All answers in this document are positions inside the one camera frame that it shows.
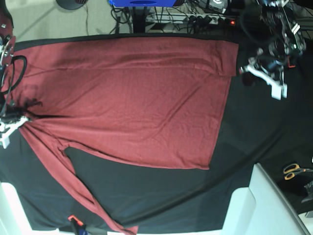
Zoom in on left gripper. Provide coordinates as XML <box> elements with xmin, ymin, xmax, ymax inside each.
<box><xmin>238</xmin><ymin>47</ymin><xmax>288</xmax><ymax>99</ymax></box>

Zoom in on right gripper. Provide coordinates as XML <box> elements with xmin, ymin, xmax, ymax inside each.
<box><xmin>0</xmin><ymin>104</ymin><xmax>30</xmax><ymax>149</ymax></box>

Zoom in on maroon long-sleeve T-shirt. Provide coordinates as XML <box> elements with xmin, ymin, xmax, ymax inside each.
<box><xmin>10</xmin><ymin>37</ymin><xmax>239</xmax><ymax>235</ymax></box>

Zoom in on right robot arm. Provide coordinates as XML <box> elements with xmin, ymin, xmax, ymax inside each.
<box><xmin>0</xmin><ymin>0</ymin><xmax>30</xmax><ymax>149</ymax></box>

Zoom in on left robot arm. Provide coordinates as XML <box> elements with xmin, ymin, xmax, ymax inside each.
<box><xmin>239</xmin><ymin>0</ymin><xmax>307</xmax><ymax>100</ymax></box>

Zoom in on orange black clamp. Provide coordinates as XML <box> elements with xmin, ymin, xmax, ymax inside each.
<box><xmin>287</xmin><ymin>56</ymin><xmax>296</xmax><ymax>69</ymax></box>

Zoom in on black table cloth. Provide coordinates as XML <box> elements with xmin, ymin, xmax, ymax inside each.
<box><xmin>0</xmin><ymin>37</ymin><xmax>313</xmax><ymax>234</ymax></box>

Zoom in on white power strip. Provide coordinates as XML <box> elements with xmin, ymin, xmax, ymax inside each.
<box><xmin>146</xmin><ymin>12</ymin><xmax>239</xmax><ymax>26</ymax></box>

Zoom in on blue orange clamp bottom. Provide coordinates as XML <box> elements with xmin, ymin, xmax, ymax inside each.
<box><xmin>68</xmin><ymin>215</ymin><xmax>89</xmax><ymax>235</ymax></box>

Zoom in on blue plastic bin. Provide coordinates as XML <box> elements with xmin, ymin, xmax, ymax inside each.
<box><xmin>108</xmin><ymin>0</ymin><xmax>176</xmax><ymax>7</ymax></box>

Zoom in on yellow handled scissors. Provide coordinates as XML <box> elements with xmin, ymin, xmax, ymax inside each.
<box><xmin>283</xmin><ymin>163</ymin><xmax>313</xmax><ymax>181</ymax></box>

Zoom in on black table leg post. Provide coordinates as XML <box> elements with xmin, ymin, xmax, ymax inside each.
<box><xmin>130</xmin><ymin>7</ymin><xmax>150</xmax><ymax>33</ymax></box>

